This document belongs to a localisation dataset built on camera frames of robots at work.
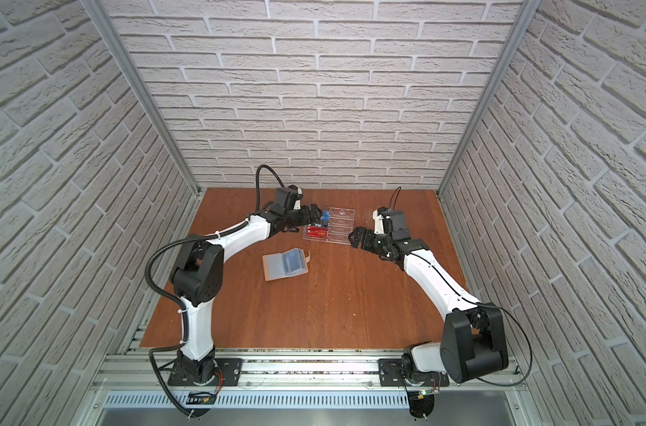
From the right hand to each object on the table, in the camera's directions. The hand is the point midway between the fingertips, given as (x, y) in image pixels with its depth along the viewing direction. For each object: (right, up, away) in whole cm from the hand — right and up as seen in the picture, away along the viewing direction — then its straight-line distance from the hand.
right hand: (365, 239), depth 86 cm
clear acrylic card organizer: (-10, +3, +17) cm, 20 cm away
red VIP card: (-17, +1, +17) cm, 24 cm away
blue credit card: (-14, +8, +14) cm, 21 cm away
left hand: (-15, +9, +10) cm, 20 cm away
